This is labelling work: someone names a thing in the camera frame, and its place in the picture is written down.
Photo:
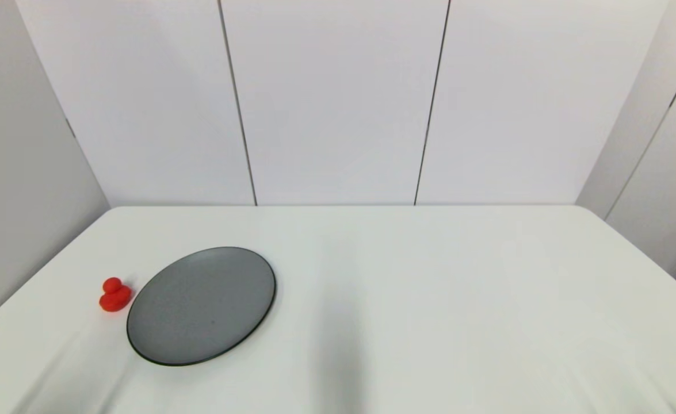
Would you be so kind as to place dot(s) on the red rubber duck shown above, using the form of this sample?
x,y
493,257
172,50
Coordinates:
x,y
114,298

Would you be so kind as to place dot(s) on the round grey plate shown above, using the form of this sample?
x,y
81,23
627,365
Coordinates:
x,y
199,307

